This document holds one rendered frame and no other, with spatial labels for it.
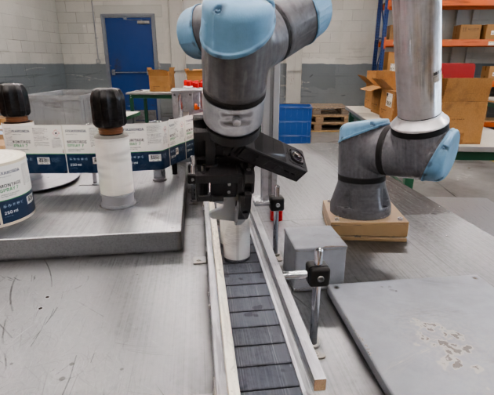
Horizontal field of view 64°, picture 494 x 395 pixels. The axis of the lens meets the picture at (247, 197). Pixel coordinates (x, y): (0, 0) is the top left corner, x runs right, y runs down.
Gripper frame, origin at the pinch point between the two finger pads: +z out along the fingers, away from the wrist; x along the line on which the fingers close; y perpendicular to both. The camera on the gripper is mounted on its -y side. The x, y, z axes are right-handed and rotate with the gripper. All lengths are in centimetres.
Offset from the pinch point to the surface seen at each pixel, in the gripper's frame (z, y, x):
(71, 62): 419, 266, -771
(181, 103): 35, 12, -81
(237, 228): 6.5, 0.1, -2.7
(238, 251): 10.5, -0.1, -0.4
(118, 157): 17.6, 26.3, -34.3
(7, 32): 295, 318, -651
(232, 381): -6.8, 4.0, 27.3
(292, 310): -8.3, -3.5, 20.6
